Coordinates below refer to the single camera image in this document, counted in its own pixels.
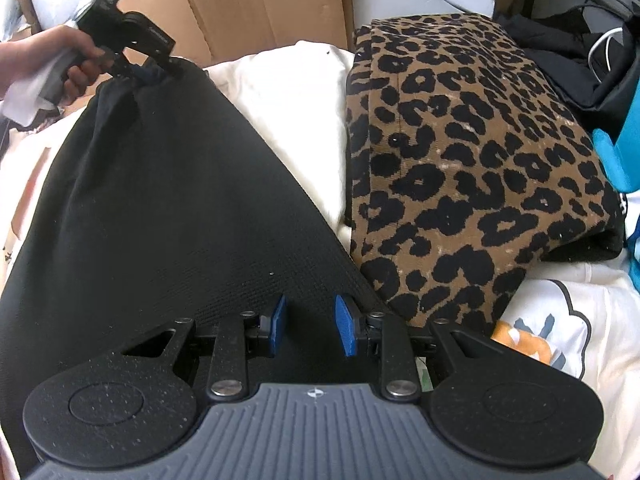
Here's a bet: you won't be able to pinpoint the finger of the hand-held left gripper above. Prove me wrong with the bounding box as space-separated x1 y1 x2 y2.
112 47 194 79

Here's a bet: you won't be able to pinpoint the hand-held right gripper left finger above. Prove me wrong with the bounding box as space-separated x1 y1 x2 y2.
120 293 289 402

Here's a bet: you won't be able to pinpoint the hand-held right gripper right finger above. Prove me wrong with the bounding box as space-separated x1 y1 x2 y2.
333 293 502 404

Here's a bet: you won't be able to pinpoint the black shorts with bear print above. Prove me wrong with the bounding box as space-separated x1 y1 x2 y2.
0 57 386 476

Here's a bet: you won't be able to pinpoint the pile of black clothes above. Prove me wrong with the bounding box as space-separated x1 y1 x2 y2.
495 0 640 128

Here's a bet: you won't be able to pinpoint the person's left hand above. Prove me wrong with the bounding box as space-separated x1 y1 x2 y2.
0 24 109 108

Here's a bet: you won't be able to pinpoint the cream bear print bedsheet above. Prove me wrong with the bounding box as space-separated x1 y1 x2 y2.
0 39 640 480

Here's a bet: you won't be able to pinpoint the white tissue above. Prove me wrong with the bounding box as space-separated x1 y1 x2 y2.
0 62 58 127

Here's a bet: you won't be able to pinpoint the leopard print garment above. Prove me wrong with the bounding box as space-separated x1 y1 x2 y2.
345 12 626 336

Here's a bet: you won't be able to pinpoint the teal garment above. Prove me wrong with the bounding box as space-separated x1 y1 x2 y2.
592 110 640 266

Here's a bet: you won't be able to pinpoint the white cable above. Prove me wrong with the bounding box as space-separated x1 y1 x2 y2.
587 25 626 76

